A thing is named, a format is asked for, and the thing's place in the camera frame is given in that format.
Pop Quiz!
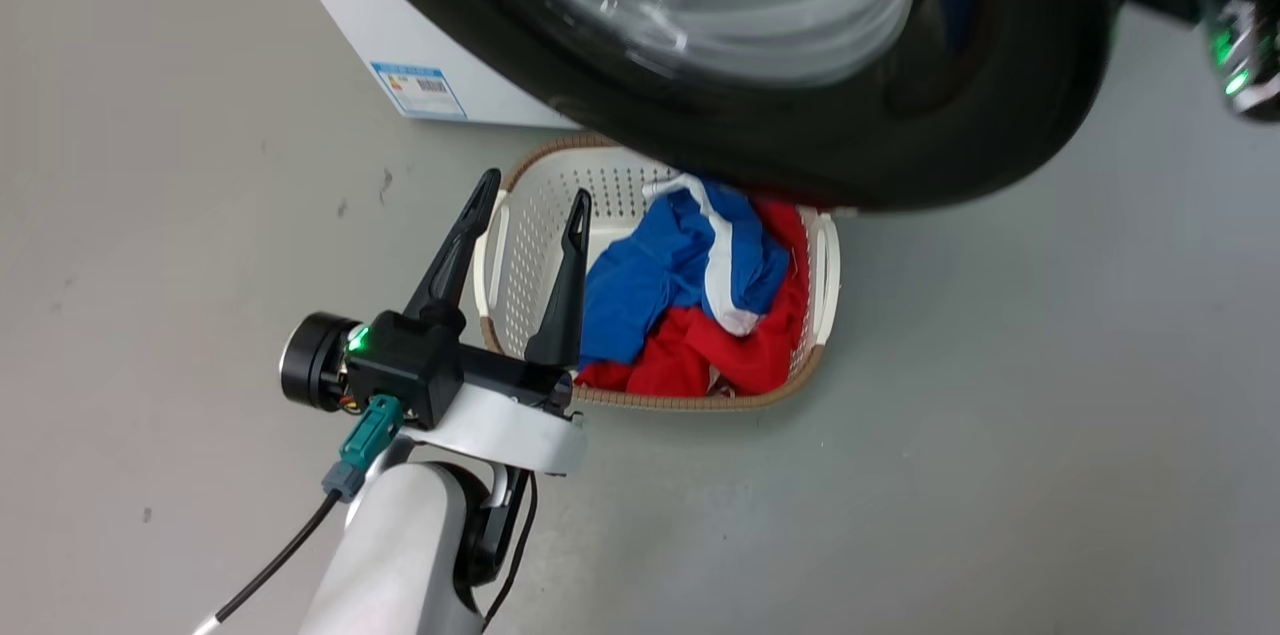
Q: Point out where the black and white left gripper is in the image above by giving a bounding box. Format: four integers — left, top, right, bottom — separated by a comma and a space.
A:
279, 168, 594, 477

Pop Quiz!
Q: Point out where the right gripper with green light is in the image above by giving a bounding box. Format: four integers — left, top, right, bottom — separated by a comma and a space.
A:
1113, 0, 1280, 123

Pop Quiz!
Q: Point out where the black round washing machine door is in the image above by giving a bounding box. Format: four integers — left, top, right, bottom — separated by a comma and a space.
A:
324, 0, 1120, 213

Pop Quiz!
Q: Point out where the white washing machine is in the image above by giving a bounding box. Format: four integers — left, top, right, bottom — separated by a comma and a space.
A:
262, 0, 587, 130

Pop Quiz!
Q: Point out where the white perforated laundry basket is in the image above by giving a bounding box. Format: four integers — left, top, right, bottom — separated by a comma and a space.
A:
472, 134, 842, 413

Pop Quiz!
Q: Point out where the blue and white garment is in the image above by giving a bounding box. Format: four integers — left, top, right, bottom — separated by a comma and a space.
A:
577, 172, 794, 368

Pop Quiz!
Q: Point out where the blue energy label sticker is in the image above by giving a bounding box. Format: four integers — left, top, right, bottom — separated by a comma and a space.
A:
370, 62, 469, 122

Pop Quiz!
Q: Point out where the red garment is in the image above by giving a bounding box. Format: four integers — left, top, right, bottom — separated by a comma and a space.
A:
574, 194, 812, 399

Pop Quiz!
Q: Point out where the black cable with teal connector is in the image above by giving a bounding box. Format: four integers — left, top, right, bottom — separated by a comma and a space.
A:
190, 394, 407, 635

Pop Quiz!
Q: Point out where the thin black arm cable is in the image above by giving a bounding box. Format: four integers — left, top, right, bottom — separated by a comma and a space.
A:
480, 468, 540, 631

